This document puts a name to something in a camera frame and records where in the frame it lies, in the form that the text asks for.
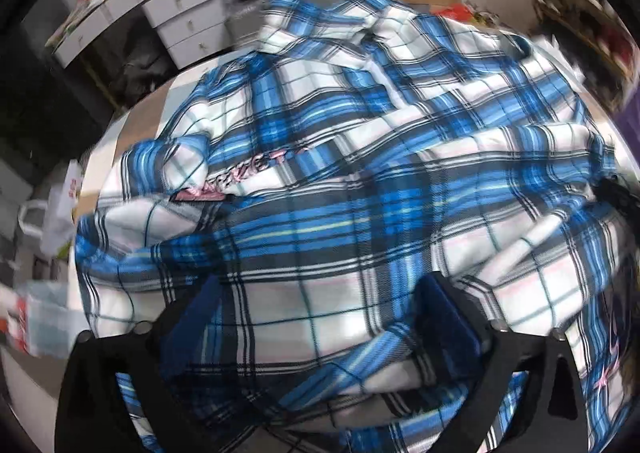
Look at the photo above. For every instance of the purple cloth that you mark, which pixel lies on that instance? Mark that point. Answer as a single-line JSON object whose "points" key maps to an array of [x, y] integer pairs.
{"points": [[629, 120]]}

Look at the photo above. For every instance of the checkered brown blue bedsheet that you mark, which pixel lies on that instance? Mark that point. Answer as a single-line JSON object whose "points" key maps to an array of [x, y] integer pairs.
{"points": [[144, 121]]}

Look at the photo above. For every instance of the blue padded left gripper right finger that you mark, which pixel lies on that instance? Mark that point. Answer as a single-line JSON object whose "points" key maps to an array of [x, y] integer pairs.
{"points": [[450, 327]]}

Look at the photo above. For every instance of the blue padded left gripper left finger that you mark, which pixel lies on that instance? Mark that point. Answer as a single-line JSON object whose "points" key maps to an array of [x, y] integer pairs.
{"points": [[187, 330]]}

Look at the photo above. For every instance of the wooden shoe rack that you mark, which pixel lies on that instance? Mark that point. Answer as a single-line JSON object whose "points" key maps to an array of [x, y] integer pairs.
{"points": [[597, 44]]}

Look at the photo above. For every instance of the white drawer cabinet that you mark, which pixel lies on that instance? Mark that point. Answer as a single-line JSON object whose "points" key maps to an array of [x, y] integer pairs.
{"points": [[190, 30]]}

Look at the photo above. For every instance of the blue white plaid shirt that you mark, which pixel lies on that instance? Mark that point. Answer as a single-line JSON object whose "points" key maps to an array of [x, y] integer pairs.
{"points": [[319, 177]]}

